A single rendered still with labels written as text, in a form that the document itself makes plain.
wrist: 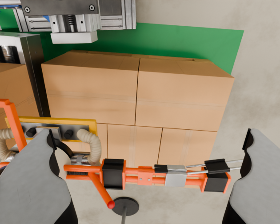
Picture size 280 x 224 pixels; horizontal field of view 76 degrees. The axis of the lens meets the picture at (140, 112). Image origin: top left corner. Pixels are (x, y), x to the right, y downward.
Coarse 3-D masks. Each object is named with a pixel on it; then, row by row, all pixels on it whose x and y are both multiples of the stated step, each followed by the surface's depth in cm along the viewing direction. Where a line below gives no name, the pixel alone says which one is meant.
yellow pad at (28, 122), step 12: (24, 120) 67; (36, 120) 67; (48, 120) 66; (60, 120) 66; (72, 120) 66; (84, 120) 66; (24, 132) 69; (36, 132) 68; (60, 132) 68; (72, 132) 67; (96, 132) 69
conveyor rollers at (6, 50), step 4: (4, 48) 106; (8, 48) 107; (16, 48) 106; (4, 52) 107; (8, 52) 107; (12, 52) 110; (4, 56) 108; (8, 56) 108; (12, 56) 110; (0, 60) 112; (8, 60) 109; (12, 60) 110
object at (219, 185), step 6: (204, 168) 63; (204, 174) 60; (210, 174) 60; (216, 174) 61; (222, 174) 61; (204, 180) 60; (210, 180) 60; (216, 180) 60; (222, 180) 60; (228, 180) 60; (204, 186) 61; (210, 186) 61; (216, 186) 61; (222, 186) 61
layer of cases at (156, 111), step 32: (64, 64) 112; (96, 64) 117; (128, 64) 123; (160, 64) 129; (192, 64) 136; (64, 96) 119; (96, 96) 119; (128, 96) 118; (160, 96) 117; (192, 96) 117; (224, 96) 116; (128, 128) 130; (160, 128) 129; (192, 128) 128; (128, 160) 144; (160, 160) 143; (192, 160) 142
